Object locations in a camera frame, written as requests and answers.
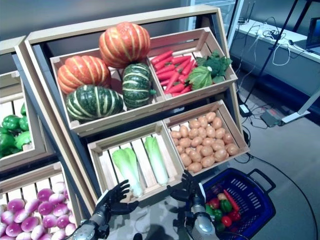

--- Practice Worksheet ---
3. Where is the stemmed green striped pumpkin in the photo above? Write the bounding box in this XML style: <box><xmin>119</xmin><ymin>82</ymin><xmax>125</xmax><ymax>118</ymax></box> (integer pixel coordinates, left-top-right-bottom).
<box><xmin>121</xmin><ymin>62</ymin><xmax>157</xmax><ymax>110</ymax></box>

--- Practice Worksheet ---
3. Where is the blue plastic shopping basket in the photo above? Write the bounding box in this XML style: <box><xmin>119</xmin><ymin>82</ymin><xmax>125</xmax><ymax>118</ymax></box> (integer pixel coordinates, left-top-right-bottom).
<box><xmin>199</xmin><ymin>167</ymin><xmax>277</xmax><ymax>240</ymax></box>

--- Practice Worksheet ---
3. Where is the flat green striped pumpkin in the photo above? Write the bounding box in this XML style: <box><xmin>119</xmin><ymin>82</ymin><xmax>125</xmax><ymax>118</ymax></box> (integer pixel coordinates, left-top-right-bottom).
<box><xmin>65</xmin><ymin>84</ymin><xmax>124</xmax><ymax>123</ymax></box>

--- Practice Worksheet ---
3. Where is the small purple plastic eggplant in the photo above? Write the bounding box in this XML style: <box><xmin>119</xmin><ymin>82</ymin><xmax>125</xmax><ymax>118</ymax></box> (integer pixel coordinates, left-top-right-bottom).
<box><xmin>211</xmin><ymin>184</ymin><xmax>225</xmax><ymax>196</ymax></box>

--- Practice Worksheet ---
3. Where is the green plastic cabbage head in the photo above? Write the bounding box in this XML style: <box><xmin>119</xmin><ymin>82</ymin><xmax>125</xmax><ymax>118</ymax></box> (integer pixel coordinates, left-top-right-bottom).
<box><xmin>187</xmin><ymin>65</ymin><xmax>213</xmax><ymax>91</ymax></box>

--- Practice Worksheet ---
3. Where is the wooden napa cabbage crate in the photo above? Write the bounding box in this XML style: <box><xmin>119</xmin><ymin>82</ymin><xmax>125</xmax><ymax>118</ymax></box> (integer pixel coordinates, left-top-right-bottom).
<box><xmin>87</xmin><ymin>119</ymin><xmax>186</xmax><ymax>203</ymax></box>

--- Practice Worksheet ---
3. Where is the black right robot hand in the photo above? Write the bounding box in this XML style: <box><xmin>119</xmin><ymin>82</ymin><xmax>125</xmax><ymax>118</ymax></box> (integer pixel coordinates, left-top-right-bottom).
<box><xmin>166</xmin><ymin>169</ymin><xmax>207</xmax><ymax>209</ymax></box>

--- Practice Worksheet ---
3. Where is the wooden green pepper crate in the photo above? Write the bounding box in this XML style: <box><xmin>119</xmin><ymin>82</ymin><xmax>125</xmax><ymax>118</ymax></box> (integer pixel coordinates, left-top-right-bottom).
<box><xmin>0</xmin><ymin>71</ymin><xmax>48</xmax><ymax>168</ymax></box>

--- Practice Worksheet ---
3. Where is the dark green leafy vegetable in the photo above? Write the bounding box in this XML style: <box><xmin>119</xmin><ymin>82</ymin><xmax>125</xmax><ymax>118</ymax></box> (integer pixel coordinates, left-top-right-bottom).
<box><xmin>194</xmin><ymin>49</ymin><xmax>233</xmax><ymax>85</ymax></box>

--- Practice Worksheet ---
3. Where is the grey power box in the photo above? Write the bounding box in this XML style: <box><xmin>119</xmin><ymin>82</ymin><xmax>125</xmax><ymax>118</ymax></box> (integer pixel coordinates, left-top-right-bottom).
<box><xmin>259</xmin><ymin>108</ymin><xmax>286</xmax><ymax>127</ymax></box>

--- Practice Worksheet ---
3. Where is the large wooden display shelf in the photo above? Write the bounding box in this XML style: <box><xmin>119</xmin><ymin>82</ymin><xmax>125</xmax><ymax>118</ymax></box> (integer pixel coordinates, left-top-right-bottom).
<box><xmin>14</xmin><ymin>4</ymin><xmax>247</xmax><ymax>218</ymax></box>

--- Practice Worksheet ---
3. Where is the plastic napa cabbage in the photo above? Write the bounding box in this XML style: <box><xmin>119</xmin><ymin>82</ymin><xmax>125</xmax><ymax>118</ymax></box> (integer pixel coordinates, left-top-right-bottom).
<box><xmin>111</xmin><ymin>147</ymin><xmax>144</xmax><ymax>198</ymax></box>
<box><xmin>143</xmin><ymin>136</ymin><xmax>170</xmax><ymax>186</ymax></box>

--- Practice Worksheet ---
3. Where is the black tripod stand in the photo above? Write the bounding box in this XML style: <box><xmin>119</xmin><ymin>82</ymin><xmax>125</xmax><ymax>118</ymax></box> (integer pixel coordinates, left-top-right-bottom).
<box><xmin>243</xmin><ymin>0</ymin><xmax>305</xmax><ymax>106</ymax></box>

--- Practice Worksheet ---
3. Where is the white office desk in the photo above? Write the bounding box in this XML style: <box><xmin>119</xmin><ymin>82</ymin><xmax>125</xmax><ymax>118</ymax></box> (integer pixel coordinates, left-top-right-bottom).
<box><xmin>234</xmin><ymin>18</ymin><xmax>320</xmax><ymax>123</ymax></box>

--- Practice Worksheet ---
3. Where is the open laptop computer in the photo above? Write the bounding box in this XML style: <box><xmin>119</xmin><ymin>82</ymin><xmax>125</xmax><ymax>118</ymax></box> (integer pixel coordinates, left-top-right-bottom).
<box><xmin>294</xmin><ymin>16</ymin><xmax>320</xmax><ymax>55</ymax></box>

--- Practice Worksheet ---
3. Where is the wooden carrot crate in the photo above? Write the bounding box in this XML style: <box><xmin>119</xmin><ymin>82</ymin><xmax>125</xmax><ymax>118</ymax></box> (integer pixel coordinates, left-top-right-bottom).
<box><xmin>147</xmin><ymin>27</ymin><xmax>238</xmax><ymax>102</ymax></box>

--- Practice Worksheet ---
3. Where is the white power adapter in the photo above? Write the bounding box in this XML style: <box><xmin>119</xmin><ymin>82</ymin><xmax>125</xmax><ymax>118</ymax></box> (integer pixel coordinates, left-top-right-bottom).
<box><xmin>238</xmin><ymin>104</ymin><xmax>253</xmax><ymax>117</ymax></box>

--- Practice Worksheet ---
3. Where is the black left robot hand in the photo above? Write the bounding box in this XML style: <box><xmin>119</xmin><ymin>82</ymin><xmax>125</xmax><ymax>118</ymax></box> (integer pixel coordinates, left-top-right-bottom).
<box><xmin>95</xmin><ymin>179</ymin><xmax>140</xmax><ymax>222</ymax></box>

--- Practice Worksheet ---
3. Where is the wooden potato crate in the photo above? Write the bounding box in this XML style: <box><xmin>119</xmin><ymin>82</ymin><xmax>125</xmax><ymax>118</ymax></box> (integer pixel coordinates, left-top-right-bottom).
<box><xmin>162</xmin><ymin>99</ymin><xmax>251</xmax><ymax>176</ymax></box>

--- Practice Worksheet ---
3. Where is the red toy apple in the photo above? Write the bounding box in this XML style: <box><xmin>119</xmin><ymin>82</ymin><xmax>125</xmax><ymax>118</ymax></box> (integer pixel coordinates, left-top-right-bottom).
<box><xmin>208</xmin><ymin>197</ymin><xmax>221</xmax><ymax>210</ymax></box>

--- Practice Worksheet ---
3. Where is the round orange striped pumpkin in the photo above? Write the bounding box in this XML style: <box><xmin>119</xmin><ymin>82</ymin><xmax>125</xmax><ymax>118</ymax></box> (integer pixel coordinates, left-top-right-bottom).
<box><xmin>98</xmin><ymin>21</ymin><xmax>151</xmax><ymax>69</ymax></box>

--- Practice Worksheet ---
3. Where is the small red bell pepper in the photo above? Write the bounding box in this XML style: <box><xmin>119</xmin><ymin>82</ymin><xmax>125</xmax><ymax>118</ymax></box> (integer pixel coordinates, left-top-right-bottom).
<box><xmin>228</xmin><ymin>211</ymin><xmax>242</xmax><ymax>222</ymax></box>

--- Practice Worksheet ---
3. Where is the flat orange striped pumpkin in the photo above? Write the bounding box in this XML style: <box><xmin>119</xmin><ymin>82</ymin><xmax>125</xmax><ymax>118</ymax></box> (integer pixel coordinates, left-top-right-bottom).
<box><xmin>57</xmin><ymin>55</ymin><xmax>112</xmax><ymax>95</ymax></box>

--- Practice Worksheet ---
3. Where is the wooden pumpkin crate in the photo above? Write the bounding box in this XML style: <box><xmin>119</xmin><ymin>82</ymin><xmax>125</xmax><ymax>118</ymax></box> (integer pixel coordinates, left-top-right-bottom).
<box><xmin>49</xmin><ymin>47</ymin><xmax>167</xmax><ymax>131</ymax></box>

